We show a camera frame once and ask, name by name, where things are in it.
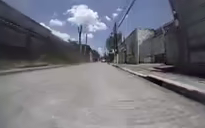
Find utility pole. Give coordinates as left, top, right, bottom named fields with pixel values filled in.
left=113, top=21, right=119, bottom=64
left=77, top=24, right=84, bottom=56
left=85, top=32, right=89, bottom=54

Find grey concrete building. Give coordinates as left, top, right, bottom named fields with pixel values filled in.
left=118, top=27, right=156, bottom=65

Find grey concrete road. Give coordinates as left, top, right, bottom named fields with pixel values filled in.
left=0, top=61, right=205, bottom=128

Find grey raised pavement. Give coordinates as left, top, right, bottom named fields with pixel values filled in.
left=111, top=62, right=205, bottom=108

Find overhead wires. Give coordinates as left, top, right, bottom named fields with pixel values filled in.
left=116, top=0, right=138, bottom=29

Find grey wall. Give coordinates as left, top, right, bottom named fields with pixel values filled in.
left=139, top=19, right=181, bottom=65

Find long dark wall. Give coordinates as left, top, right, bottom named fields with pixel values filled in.
left=0, top=0, right=91, bottom=64

